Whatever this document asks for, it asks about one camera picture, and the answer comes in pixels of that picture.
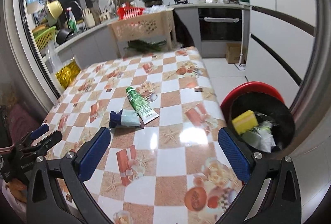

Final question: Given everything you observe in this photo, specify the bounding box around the dark blue package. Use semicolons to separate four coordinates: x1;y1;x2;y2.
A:
109;109;145;129

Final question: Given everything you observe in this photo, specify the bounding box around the beige plastic perforated rack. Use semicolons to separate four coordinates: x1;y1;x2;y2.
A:
108;8;177;58

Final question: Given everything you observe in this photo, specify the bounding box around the white refrigerator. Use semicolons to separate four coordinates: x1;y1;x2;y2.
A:
246;0;317;107

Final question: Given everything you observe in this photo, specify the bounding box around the red plastic basket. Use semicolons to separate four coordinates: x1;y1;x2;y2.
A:
117;6;145;19

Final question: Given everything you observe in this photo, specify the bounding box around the black built-in oven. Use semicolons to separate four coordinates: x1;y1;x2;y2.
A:
198;8;242;41

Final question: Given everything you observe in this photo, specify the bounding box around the green white tube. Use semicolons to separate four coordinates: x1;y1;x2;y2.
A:
126;87;159;124

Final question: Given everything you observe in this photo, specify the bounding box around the red trash bin black liner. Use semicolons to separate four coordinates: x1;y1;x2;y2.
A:
221;82;295;153

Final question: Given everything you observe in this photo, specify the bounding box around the yellow plastic bowl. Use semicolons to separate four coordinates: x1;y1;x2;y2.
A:
46;0;63;19

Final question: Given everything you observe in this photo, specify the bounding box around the cardboard box on floor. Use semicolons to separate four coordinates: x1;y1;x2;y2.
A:
225;42;241;64

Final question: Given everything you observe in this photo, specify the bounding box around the green plastic colander basket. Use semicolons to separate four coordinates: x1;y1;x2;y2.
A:
32;25;56;51

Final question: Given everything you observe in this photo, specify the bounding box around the gold foil bag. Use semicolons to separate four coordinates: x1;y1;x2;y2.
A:
55;58;81;89

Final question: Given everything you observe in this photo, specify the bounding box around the yellow sponge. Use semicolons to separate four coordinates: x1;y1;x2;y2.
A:
232;110;259;135

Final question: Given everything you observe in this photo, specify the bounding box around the checkered tablecloth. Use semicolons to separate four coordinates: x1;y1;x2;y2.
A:
4;46;245;224

